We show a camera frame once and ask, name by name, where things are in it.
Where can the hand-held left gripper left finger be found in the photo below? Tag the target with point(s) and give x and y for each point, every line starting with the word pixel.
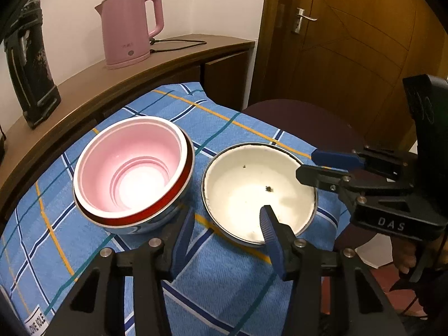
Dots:
pixel 182 238

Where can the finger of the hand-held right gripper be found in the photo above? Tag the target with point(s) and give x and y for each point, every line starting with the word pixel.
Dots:
pixel 315 175
pixel 332 157

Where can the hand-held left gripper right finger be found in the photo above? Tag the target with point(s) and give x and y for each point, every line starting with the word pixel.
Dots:
pixel 271 232

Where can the red rimmed bowl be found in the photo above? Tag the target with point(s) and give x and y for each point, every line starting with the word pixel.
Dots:
pixel 147 225

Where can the white enamel bowl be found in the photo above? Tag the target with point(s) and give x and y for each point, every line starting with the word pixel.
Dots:
pixel 245 196

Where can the pink bowl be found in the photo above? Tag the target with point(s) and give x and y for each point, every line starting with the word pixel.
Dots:
pixel 133 168

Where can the person's right hand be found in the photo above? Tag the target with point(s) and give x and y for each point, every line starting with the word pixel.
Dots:
pixel 402 257

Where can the dark round stool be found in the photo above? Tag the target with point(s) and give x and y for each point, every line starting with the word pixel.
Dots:
pixel 301 119

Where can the blue plaid tablecloth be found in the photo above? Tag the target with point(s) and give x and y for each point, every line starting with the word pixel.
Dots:
pixel 217 287

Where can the wooden door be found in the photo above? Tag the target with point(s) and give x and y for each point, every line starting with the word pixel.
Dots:
pixel 350 42

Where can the white cloth label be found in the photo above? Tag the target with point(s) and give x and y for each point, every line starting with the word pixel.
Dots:
pixel 38 322

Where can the curved wooden cabinet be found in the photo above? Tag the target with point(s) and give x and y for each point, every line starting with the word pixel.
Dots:
pixel 87 77

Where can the pink electric kettle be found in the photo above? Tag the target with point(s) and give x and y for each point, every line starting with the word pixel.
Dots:
pixel 122 31

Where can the black decorated vase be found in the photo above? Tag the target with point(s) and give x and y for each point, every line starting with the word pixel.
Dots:
pixel 31 63

